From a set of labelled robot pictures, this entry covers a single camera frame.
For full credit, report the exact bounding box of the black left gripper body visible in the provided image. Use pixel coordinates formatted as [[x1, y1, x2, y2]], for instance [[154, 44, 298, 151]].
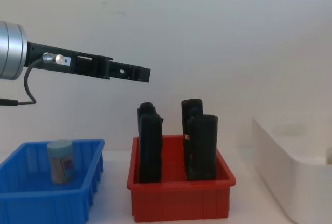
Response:
[[25, 41, 78, 75]]

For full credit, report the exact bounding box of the clear jar with blue lid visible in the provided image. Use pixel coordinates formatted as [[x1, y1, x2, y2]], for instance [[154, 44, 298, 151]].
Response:
[[46, 139, 75, 184]]

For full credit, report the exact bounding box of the blue plastic bin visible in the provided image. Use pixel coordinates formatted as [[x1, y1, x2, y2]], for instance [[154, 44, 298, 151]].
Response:
[[0, 138, 106, 224]]

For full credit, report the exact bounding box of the red plastic bin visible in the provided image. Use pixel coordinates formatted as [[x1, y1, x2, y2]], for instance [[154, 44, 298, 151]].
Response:
[[127, 134, 237, 223]]

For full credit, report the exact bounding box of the white plastic bin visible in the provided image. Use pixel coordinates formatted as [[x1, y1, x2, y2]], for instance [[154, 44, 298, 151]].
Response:
[[252, 116, 332, 224]]

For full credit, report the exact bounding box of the dark gripper cable silver plug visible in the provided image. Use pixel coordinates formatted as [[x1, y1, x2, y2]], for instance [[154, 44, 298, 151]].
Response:
[[0, 52, 65, 107]]

